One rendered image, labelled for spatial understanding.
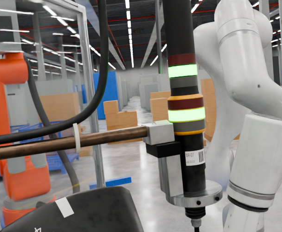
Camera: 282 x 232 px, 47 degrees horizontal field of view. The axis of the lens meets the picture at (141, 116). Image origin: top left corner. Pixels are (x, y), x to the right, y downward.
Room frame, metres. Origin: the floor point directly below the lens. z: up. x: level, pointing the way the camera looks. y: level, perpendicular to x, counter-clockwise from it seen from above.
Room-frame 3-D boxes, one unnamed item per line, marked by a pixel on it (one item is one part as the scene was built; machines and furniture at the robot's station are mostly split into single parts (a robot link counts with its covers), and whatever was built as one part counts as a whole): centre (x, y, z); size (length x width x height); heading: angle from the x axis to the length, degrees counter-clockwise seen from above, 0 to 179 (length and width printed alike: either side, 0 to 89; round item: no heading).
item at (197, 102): (0.40, -0.06, 1.56); 0.04 x 0.04 x 0.01
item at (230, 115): (0.96, -0.24, 1.50); 0.16 x 0.12 x 0.50; 80
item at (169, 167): (0.39, -0.05, 1.49); 0.09 x 0.07 x 0.10; 108
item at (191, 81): (0.40, -0.06, 1.59); 0.03 x 0.03 x 0.01
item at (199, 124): (0.40, -0.06, 1.54); 0.04 x 0.04 x 0.01
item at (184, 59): (0.40, -0.06, 1.61); 0.03 x 0.03 x 0.01
